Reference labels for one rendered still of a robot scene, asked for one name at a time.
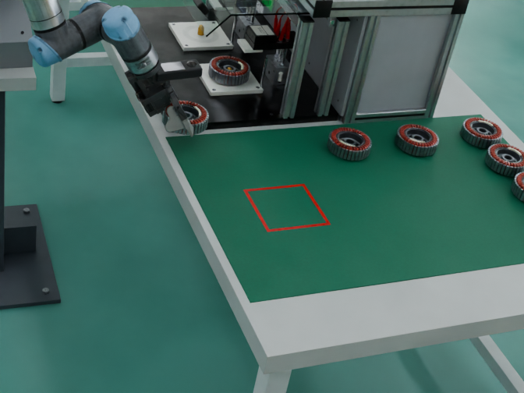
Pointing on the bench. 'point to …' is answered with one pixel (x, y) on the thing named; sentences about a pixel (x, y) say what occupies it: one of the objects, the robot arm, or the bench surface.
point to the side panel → (401, 67)
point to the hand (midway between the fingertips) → (186, 119)
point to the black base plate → (153, 30)
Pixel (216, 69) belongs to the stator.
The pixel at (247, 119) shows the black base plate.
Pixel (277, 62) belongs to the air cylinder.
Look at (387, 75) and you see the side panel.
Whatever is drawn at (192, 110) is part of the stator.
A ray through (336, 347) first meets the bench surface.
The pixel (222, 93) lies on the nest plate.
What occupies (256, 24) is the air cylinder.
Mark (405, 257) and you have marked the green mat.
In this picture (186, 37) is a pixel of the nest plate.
